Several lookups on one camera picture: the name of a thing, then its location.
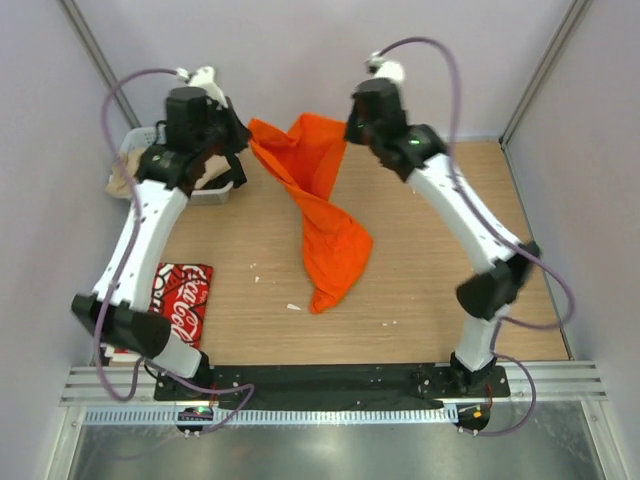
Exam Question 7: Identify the aluminium frame rail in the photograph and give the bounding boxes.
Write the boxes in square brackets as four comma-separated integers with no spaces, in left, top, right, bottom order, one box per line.
[59,361,607,407]

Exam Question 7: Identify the purple cable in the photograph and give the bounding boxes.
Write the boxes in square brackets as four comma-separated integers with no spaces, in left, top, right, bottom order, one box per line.
[374,36,576,438]
[92,67,256,434]

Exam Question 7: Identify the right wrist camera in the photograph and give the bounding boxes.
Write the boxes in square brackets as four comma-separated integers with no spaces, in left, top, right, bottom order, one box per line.
[365,52,405,86]

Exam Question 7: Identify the beige t shirt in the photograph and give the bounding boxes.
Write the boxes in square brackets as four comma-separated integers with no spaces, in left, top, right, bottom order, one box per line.
[105,147,231,199]

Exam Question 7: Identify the orange t shirt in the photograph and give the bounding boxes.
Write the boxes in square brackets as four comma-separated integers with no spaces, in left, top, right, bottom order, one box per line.
[249,113,374,314]

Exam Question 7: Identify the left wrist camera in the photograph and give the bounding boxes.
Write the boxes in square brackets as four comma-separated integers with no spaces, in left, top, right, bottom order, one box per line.
[175,66,228,108]

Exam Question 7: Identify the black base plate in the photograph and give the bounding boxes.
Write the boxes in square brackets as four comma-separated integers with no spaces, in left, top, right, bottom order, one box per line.
[153,362,512,412]

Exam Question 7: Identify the white slotted cable duct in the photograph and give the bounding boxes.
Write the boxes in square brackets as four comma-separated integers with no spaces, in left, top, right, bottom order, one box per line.
[84,405,458,427]

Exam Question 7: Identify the red coca cola t shirt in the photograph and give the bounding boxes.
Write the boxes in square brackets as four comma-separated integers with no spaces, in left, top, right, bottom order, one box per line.
[126,262,214,348]

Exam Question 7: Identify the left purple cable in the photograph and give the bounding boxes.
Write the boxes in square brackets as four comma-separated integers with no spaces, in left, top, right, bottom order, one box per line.
[92,67,256,434]

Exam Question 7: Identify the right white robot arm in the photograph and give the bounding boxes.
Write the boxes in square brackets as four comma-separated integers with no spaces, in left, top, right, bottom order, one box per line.
[345,78,541,396]

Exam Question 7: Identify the white plastic basket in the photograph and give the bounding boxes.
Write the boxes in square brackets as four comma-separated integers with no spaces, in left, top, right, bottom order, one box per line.
[120,126,233,205]

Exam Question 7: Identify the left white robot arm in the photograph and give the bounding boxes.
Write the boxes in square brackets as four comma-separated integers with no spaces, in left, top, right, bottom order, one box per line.
[71,86,250,400]

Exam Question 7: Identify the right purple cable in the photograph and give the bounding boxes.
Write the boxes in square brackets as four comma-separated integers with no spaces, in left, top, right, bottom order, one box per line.
[374,36,576,438]

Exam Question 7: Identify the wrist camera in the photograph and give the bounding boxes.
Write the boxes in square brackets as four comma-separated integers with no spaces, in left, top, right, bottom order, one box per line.
[365,52,405,86]
[175,66,228,108]

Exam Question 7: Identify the black t shirt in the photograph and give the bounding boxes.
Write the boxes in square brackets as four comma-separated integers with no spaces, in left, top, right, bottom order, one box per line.
[206,151,247,189]

